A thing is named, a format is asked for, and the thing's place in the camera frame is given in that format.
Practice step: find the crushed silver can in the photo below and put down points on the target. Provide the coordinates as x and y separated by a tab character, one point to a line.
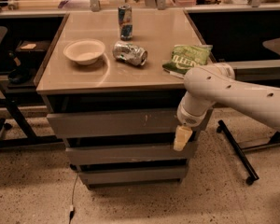
129	53

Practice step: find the black round object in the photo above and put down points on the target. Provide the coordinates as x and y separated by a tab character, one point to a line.
19	75

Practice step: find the grey top drawer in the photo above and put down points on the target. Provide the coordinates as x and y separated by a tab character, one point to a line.
113	123

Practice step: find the grey drawer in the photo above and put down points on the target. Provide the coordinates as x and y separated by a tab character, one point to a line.
113	123
128	153
133	175

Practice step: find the white paper bowl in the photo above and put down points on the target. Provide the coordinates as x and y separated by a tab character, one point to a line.
84	51

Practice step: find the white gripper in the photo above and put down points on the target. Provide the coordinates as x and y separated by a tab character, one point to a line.
188	118

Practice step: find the upright blue soda can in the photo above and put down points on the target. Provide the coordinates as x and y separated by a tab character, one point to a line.
125	22

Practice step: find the grey bottom drawer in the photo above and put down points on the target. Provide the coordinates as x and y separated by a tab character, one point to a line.
133	175

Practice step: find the grey drawer cabinet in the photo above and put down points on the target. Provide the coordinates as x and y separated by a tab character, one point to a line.
107	85

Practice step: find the grey middle drawer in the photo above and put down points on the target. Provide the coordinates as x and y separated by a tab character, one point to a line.
128	153

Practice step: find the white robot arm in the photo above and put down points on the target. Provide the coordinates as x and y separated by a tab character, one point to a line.
215	83

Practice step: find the green chip bag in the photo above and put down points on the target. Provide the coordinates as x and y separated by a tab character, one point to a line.
185	57

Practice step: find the dark box on shelf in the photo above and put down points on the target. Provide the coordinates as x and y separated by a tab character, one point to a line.
32	49

